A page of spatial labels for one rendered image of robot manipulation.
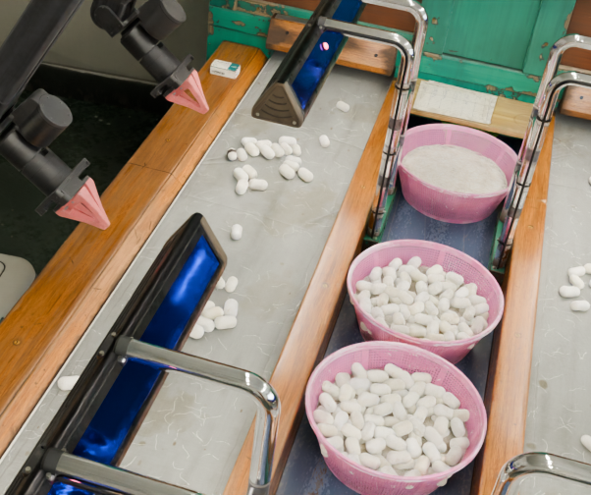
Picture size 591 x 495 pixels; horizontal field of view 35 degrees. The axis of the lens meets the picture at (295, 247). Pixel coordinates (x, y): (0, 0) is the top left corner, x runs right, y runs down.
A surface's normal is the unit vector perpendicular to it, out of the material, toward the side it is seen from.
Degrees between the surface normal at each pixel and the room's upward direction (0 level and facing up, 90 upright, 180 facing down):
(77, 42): 90
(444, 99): 0
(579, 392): 0
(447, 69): 90
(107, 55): 90
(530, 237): 0
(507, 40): 90
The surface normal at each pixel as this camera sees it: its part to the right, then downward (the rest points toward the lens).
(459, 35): -0.26, 0.58
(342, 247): 0.11, -0.78
